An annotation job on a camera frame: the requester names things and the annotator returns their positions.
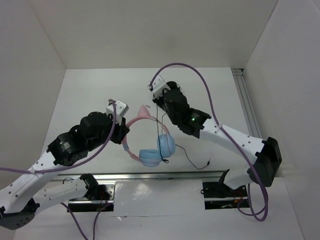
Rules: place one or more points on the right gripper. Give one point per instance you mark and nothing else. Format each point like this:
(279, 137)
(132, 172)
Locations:
(158, 100)

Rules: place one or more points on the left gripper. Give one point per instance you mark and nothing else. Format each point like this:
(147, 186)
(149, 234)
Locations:
(121, 131)

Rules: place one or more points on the pink blue cat-ear headphones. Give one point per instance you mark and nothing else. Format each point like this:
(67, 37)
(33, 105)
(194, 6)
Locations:
(166, 145)

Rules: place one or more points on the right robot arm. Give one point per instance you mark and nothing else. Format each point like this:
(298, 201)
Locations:
(263, 156)

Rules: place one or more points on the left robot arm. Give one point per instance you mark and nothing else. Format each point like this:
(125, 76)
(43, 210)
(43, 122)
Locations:
(26, 197)

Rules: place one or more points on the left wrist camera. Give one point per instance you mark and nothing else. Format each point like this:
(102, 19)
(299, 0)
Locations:
(120, 107)

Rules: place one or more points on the right side aluminium rail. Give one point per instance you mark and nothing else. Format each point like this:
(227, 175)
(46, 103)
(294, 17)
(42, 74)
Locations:
(246, 103)

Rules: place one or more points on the aluminium rail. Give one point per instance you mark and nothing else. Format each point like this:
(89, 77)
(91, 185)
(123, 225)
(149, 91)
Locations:
(246, 103)
(140, 176)

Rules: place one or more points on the front aluminium rail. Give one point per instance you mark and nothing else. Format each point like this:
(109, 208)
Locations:
(140, 176)

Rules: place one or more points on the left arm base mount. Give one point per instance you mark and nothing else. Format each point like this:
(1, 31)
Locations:
(102, 200)

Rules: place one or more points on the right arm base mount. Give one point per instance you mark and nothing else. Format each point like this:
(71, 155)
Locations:
(219, 196)

